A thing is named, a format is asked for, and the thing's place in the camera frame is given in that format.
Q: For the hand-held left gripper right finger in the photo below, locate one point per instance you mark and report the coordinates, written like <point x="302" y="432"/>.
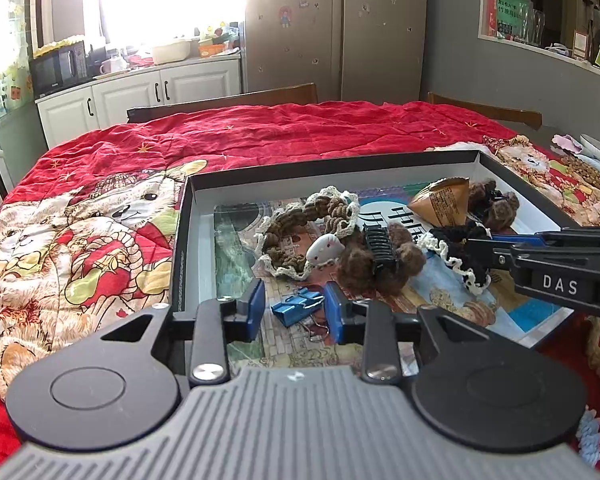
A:
<point x="334" y="312"/>

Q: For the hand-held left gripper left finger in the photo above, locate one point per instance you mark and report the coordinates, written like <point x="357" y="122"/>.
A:
<point x="254" y="310"/>

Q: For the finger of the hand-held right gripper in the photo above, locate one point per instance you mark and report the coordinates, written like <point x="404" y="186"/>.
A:
<point x="490" y="257"/>
<point x="575" y="237"/>

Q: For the blue binder clip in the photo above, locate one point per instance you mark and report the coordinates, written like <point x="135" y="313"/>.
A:
<point x="292" y="307"/>

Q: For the black scrunchie with white trim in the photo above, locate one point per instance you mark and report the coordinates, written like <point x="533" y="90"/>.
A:
<point x="450" y="247"/>

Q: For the small brown fuzzy hair claw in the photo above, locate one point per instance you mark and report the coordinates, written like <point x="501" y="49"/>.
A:
<point x="502" y="207"/>

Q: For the large brown fuzzy hair claw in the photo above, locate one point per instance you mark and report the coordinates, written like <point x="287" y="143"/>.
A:
<point x="360" y="267"/>

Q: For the brown triangular packet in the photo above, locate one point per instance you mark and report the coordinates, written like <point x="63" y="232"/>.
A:
<point x="442" y="202"/>

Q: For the brown scrunchie with lace trim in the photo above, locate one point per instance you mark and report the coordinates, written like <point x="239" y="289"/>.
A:
<point x="285" y="232"/>

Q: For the black shallow box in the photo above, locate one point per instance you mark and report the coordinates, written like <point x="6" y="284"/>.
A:
<point x="200" y="240"/>

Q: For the blue knitted scrunchie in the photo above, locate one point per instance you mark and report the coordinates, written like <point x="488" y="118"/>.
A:
<point x="592" y="435"/>

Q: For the wooden bead trivet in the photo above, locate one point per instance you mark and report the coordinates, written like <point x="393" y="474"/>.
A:
<point x="587" y="175"/>

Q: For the pink white cloth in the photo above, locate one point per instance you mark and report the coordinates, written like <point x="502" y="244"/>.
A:
<point x="565" y="142"/>

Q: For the dark wooden chair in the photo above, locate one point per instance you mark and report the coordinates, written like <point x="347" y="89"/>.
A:
<point x="230" y="102"/>
<point x="480" y="107"/>

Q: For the red printed blanket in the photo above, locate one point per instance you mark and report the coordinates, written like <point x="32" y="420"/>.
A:
<point x="80" y="200"/>

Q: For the green printed sign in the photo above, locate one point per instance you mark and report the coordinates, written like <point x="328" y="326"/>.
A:
<point x="512" y="15"/>

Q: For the white kitchen cabinet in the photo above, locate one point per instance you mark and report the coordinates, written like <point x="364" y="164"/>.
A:
<point x="130" y="95"/>

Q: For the orange box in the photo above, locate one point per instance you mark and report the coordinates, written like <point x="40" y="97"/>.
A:
<point x="211" y="50"/>

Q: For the white plastic basin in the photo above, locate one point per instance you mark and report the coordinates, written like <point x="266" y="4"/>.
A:
<point x="170" y="52"/>

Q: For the steel two-door refrigerator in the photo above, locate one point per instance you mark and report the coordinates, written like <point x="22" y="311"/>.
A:
<point x="330" y="35"/>

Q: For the white mug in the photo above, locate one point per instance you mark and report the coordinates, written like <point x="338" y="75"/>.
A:
<point x="111" y="66"/>

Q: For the cartoon figure fridge magnet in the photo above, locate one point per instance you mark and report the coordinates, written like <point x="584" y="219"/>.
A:
<point x="285" y="16"/>

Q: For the black microwave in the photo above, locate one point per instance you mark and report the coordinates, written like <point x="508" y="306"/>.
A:
<point x="55" y="72"/>

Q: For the yellow microwave cover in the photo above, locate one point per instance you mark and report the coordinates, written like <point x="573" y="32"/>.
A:
<point x="60" y="45"/>

